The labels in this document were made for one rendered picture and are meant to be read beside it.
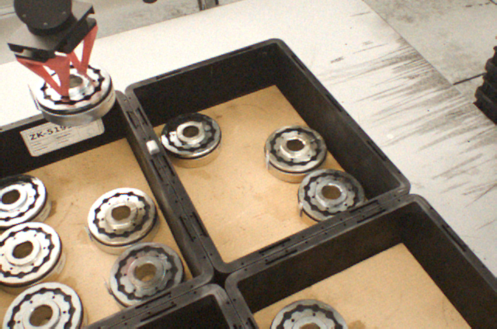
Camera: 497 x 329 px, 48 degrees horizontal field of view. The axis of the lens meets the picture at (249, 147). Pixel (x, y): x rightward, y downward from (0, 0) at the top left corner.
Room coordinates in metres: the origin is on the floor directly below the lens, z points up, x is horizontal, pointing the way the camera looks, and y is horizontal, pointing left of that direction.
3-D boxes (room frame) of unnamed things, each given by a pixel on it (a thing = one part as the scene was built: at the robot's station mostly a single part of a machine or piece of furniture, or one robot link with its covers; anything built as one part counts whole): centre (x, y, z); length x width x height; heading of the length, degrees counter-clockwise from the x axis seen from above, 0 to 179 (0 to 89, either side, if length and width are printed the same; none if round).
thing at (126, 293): (0.39, 0.15, 0.86); 0.10 x 0.10 x 0.01
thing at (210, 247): (0.58, -0.01, 0.92); 0.40 x 0.30 x 0.02; 25
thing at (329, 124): (0.58, -0.01, 0.87); 0.40 x 0.30 x 0.11; 25
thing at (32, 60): (0.57, 0.24, 1.09); 0.07 x 0.07 x 0.09; 70
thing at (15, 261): (0.43, 0.33, 0.86); 0.05 x 0.05 x 0.01
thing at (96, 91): (0.58, 0.24, 1.04); 0.10 x 0.10 x 0.01
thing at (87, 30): (0.59, 0.23, 1.09); 0.07 x 0.07 x 0.09; 70
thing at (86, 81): (0.58, 0.24, 1.04); 0.05 x 0.05 x 0.01
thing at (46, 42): (0.58, 0.24, 1.16); 0.10 x 0.07 x 0.07; 160
